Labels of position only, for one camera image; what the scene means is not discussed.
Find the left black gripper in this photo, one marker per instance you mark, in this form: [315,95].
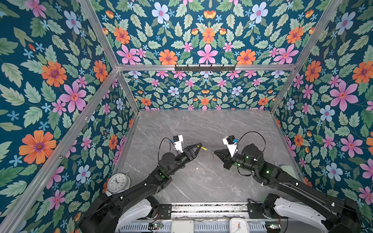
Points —
[189,154]

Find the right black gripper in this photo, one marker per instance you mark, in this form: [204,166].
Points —
[227,159]

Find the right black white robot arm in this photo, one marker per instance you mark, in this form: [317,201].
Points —
[327,213]

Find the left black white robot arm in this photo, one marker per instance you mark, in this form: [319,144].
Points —
[104,213]

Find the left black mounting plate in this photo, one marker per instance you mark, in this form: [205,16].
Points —
[162,211]

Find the black mounting plate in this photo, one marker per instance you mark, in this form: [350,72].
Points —
[162,211]
[255,211]

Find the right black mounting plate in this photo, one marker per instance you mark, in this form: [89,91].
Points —
[255,211]

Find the pale green sponge block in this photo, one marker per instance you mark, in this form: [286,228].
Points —
[288,169]

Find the white square device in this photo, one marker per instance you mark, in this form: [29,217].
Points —
[182,226]

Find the white alarm clock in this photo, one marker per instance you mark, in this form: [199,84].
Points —
[118,183]

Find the left small circuit board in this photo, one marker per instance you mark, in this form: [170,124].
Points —
[155,226]

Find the small circuit board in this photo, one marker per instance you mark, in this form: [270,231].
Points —
[155,226]
[273,227]

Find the right small circuit board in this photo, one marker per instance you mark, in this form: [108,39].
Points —
[273,227]

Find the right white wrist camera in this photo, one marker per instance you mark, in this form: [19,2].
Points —
[232,144]

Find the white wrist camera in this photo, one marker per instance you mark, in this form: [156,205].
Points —
[177,141]
[232,144]

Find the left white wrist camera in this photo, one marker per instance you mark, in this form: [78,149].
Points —
[177,141]

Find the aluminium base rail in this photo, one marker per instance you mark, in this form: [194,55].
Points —
[209,211]

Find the black hook rail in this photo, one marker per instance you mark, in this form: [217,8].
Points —
[198,68]

